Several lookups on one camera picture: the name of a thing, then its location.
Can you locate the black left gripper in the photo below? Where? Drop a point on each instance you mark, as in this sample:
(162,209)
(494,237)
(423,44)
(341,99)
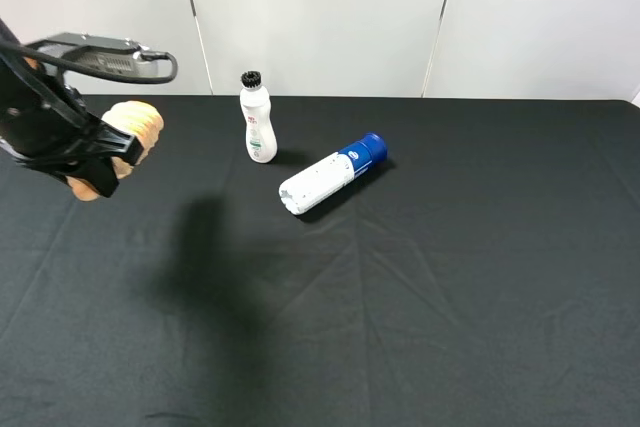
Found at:
(46,127)

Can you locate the sliced bread loaf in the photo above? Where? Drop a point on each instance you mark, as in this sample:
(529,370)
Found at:
(139,119)

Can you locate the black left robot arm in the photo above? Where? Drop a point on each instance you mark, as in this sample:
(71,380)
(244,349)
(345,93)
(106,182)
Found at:
(6,42)

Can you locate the white bottle black cap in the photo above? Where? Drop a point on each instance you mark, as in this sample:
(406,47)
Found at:
(255,104)

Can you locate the white blue cylindrical can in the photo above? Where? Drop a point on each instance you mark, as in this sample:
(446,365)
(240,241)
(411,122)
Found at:
(316,183)

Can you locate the black tablecloth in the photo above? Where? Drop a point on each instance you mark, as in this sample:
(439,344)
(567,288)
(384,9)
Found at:
(485,274)

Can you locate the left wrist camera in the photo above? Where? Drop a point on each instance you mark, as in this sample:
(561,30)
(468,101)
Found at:
(105,54)

